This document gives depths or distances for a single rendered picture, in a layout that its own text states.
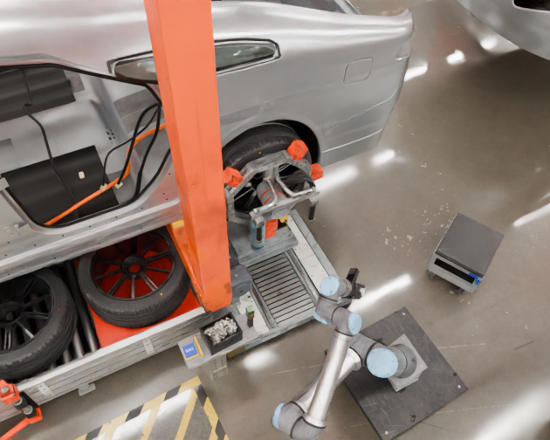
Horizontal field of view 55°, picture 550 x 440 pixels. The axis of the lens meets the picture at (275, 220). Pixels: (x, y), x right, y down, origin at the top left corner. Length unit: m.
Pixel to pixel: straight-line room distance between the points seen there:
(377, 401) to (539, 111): 3.32
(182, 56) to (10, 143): 2.04
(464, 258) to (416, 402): 1.04
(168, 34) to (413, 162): 3.27
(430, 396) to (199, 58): 2.32
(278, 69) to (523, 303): 2.44
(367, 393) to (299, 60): 1.85
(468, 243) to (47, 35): 2.80
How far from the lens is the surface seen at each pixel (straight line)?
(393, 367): 2.93
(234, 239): 3.70
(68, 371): 3.28
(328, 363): 2.57
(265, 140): 2.96
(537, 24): 4.58
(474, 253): 3.80
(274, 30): 2.67
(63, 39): 2.45
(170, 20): 1.64
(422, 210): 4.33
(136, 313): 3.22
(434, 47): 5.89
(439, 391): 3.33
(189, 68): 1.76
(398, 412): 3.23
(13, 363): 3.28
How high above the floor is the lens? 3.31
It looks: 54 degrees down
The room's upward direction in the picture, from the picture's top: 3 degrees clockwise
